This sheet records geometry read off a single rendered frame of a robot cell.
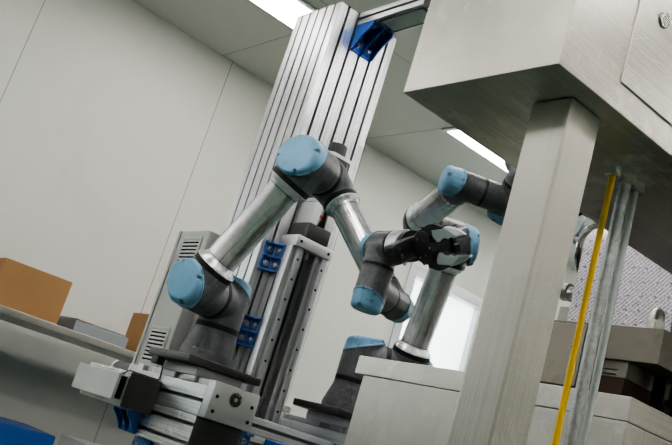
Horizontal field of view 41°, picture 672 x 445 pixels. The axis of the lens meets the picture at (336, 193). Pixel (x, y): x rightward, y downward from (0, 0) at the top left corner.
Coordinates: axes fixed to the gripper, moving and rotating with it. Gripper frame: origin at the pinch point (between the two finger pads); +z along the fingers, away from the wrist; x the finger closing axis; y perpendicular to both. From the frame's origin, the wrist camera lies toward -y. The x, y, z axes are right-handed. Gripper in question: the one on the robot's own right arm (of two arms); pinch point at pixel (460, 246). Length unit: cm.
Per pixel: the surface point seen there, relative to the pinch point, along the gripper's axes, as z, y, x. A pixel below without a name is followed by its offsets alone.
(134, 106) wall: -353, 73, -75
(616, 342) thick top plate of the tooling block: 34.9, 1.0, 17.8
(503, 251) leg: 64, -47, -8
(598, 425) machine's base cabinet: 39.8, -11.9, 27.5
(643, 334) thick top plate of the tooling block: 39.6, 2.5, 16.6
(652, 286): 24.2, 25.7, 14.1
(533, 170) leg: 65, -41, -16
